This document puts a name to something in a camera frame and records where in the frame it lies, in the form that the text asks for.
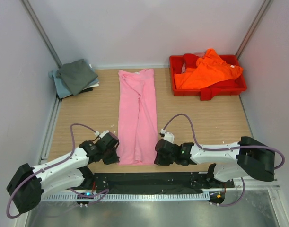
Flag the pink t-shirt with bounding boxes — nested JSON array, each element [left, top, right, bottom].
[[117, 69, 158, 165]]

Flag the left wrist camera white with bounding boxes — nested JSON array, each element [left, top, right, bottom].
[[94, 130, 109, 140]]

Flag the white slotted cable duct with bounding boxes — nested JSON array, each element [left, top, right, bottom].
[[42, 192, 210, 202]]

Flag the red plastic bin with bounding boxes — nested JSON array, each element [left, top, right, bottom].
[[169, 55, 247, 96]]

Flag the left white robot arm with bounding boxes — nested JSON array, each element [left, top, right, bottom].
[[6, 131, 119, 214]]

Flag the grey folded t-shirt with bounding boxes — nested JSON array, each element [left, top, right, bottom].
[[56, 59, 98, 95]]

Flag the orange t-shirt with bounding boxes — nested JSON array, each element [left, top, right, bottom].
[[174, 49, 243, 89]]

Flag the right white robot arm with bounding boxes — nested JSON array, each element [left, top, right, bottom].
[[154, 133, 275, 189]]

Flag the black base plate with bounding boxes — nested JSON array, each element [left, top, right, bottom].
[[75, 172, 235, 195]]

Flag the black folded t-shirt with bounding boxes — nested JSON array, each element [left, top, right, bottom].
[[80, 87, 93, 94]]

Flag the light blue folded t-shirt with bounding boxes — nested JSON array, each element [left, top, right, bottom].
[[48, 70, 72, 99]]

